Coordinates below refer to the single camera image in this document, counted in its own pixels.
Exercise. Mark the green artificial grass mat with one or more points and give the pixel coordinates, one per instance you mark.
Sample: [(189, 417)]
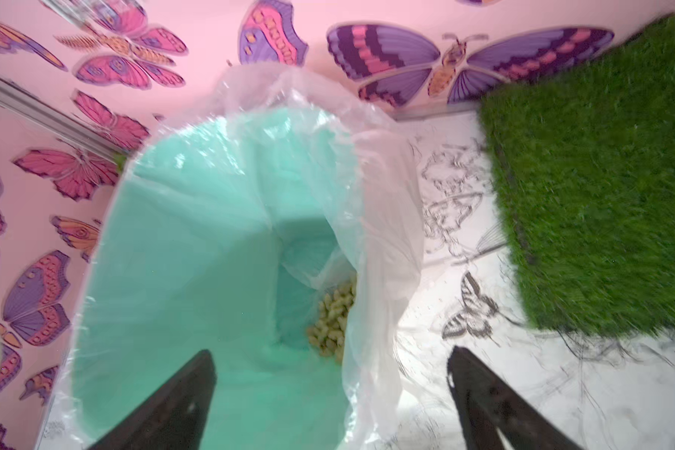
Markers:
[(584, 172)]

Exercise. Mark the pile of dumped peanuts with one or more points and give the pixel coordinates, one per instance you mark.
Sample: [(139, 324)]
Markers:
[(328, 335)]

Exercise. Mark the clear plastic bin liner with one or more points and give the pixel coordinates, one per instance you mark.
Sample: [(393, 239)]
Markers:
[(381, 237)]

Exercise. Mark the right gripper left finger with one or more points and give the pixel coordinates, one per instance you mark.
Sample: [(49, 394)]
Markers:
[(174, 416)]

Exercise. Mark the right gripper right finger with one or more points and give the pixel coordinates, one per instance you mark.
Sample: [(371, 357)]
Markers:
[(491, 411)]

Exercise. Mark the mint green trash bin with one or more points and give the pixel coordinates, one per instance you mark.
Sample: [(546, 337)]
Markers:
[(222, 237)]

